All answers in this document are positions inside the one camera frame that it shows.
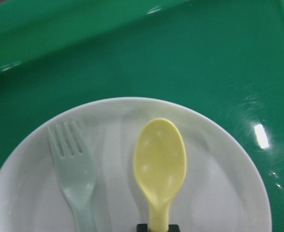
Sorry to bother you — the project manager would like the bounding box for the pale green plastic fork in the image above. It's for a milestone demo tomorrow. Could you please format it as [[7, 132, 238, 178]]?
[[47, 121, 97, 232]]

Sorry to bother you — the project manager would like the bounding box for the yellow plastic spoon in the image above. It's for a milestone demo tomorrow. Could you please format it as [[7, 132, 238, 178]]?
[[133, 118, 186, 232]]

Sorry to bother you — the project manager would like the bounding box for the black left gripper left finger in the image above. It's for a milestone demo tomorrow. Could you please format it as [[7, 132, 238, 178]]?
[[136, 224, 150, 232]]

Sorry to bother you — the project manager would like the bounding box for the green plastic tray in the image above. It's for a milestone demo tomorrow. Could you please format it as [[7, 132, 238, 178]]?
[[0, 0, 284, 232]]

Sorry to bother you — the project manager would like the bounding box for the white ceramic plate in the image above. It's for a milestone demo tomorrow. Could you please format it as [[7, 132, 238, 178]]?
[[0, 98, 272, 232]]

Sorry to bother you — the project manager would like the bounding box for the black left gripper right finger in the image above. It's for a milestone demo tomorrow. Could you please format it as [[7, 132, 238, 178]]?
[[168, 224, 180, 232]]

